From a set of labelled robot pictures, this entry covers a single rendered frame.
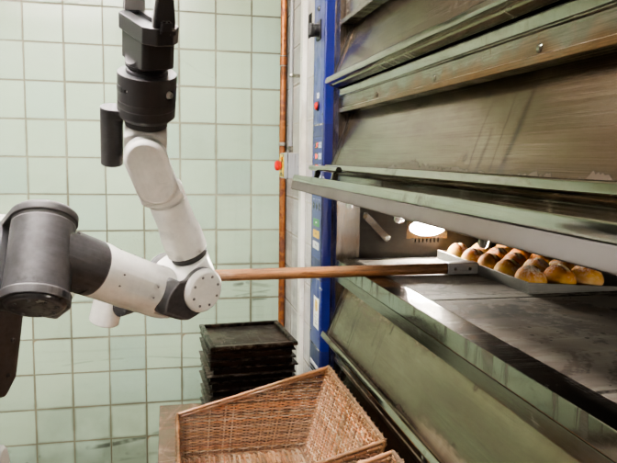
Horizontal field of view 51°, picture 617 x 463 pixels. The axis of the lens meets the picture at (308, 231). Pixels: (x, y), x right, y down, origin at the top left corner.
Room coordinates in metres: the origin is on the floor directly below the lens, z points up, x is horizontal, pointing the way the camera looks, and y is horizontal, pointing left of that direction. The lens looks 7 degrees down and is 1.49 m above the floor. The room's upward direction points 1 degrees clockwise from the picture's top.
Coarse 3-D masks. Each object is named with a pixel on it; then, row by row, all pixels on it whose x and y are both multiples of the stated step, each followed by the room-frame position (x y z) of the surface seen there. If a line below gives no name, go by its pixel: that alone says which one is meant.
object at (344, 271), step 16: (224, 272) 1.62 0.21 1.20; (240, 272) 1.63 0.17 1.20; (256, 272) 1.64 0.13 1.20; (272, 272) 1.64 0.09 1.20; (288, 272) 1.65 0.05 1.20; (304, 272) 1.66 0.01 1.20; (320, 272) 1.67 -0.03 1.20; (336, 272) 1.68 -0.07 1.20; (352, 272) 1.69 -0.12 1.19; (368, 272) 1.70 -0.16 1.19; (384, 272) 1.70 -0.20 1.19; (400, 272) 1.71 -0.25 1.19; (416, 272) 1.72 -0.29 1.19; (432, 272) 1.73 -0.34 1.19
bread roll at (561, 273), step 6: (558, 264) 1.60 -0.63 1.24; (546, 270) 1.60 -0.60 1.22; (552, 270) 1.58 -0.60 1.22; (558, 270) 1.57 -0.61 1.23; (564, 270) 1.56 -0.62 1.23; (570, 270) 1.56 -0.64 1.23; (546, 276) 1.59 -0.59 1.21; (552, 276) 1.57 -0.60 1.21; (558, 276) 1.56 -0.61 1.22; (564, 276) 1.55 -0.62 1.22; (570, 276) 1.55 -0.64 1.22; (552, 282) 1.57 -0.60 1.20; (558, 282) 1.55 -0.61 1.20; (564, 282) 1.55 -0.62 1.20; (570, 282) 1.54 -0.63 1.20; (576, 282) 1.55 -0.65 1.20
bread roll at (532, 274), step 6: (522, 270) 1.57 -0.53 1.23; (528, 270) 1.55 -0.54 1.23; (534, 270) 1.55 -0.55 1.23; (540, 270) 1.55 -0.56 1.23; (516, 276) 1.58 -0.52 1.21; (522, 276) 1.56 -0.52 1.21; (528, 276) 1.54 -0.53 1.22; (534, 276) 1.53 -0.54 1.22; (540, 276) 1.53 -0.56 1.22; (534, 282) 1.53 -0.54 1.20; (540, 282) 1.53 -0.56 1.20; (546, 282) 1.54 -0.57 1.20
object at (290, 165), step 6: (288, 156) 2.53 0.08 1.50; (294, 156) 2.54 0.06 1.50; (282, 162) 2.55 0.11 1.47; (288, 162) 2.53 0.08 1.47; (294, 162) 2.54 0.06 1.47; (282, 168) 2.55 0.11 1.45; (288, 168) 2.53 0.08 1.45; (294, 168) 2.54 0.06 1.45; (282, 174) 2.55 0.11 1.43; (288, 174) 2.53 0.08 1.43; (294, 174) 2.54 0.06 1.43
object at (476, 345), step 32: (384, 288) 1.55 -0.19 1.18; (416, 320) 1.34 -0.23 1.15; (448, 320) 1.25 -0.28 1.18; (480, 352) 1.06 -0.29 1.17; (512, 352) 1.04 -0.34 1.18; (512, 384) 0.96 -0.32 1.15; (544, 384) 0.89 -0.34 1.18; (576, 384) 0.89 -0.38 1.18; (576, 416) 0.81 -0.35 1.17; (608, 416) 0.77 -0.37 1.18; (608, 448) 0.74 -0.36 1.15
